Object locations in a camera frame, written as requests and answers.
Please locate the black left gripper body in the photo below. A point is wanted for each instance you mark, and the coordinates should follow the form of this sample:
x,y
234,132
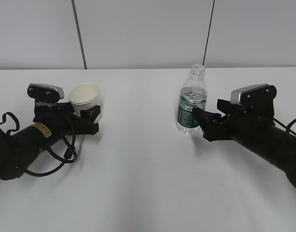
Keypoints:
x,y
64,125

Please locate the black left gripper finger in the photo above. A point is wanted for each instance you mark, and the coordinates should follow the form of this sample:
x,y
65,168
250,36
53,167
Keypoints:
x,y
90,115
62,109

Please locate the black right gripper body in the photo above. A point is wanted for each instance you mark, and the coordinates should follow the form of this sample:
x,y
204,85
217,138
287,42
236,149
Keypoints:
x,y
244,123

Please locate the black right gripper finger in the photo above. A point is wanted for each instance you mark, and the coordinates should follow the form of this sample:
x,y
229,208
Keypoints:
x,y
205,119
226,107

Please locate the white paper cup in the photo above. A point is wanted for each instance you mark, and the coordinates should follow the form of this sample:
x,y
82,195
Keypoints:
x,y
84,96

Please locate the clear green-label water bottle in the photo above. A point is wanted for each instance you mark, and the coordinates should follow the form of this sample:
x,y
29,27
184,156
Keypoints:
x,y
193,94

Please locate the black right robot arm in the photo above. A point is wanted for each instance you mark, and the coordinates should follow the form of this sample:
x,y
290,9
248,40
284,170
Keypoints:
x,y
276,146

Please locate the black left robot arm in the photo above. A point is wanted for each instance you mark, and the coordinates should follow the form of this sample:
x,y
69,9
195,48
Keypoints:
x,y
19,148

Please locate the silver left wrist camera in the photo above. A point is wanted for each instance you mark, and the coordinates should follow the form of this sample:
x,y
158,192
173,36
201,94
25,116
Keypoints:
x,y
44,94

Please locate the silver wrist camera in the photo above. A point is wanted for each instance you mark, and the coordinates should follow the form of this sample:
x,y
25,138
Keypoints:
x,y
44,94
253,95

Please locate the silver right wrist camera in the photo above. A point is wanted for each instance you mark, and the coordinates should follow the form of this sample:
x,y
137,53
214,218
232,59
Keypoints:
x,y
253,95

